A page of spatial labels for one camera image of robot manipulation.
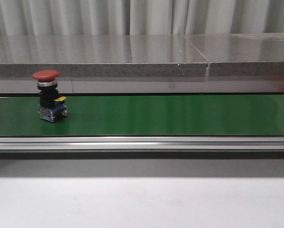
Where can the grey stone slab left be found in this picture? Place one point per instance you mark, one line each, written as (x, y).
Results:
(82, 56)

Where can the grey stone slab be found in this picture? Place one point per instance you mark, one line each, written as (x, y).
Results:
(242, 55)
(82, 56)

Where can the white base panel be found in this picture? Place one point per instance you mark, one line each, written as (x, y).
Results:
(109, 85)

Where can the green conveyor belt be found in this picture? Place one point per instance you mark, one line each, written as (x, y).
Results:
(148, 115)

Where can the grey stone slab right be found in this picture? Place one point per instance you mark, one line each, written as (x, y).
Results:
(242, 55)

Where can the grey curtain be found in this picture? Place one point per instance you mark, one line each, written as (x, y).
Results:
(140, 17)

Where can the aluminium conveyor frame rail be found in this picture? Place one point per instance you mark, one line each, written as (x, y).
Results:
(155, 143)

